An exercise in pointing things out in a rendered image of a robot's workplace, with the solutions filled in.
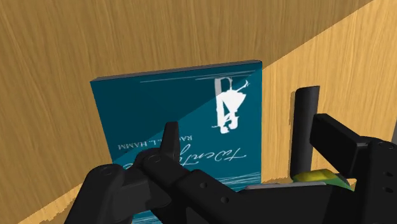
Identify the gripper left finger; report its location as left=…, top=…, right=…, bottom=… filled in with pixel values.
left=63, top=121, right=247, bottom=224

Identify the yellow and green object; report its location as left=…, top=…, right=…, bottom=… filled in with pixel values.
left=292, top=169, right=355, bottom=192

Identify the black cylinder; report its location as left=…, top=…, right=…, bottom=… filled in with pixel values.
left=290, top=85, right=321, bottom=178

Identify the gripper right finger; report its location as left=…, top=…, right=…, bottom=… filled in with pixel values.
left=309, top=113, right=397, bottom=224

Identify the teal book with white figure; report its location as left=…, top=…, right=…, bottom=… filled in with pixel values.
left=90, top=60, right=264, bottom=224

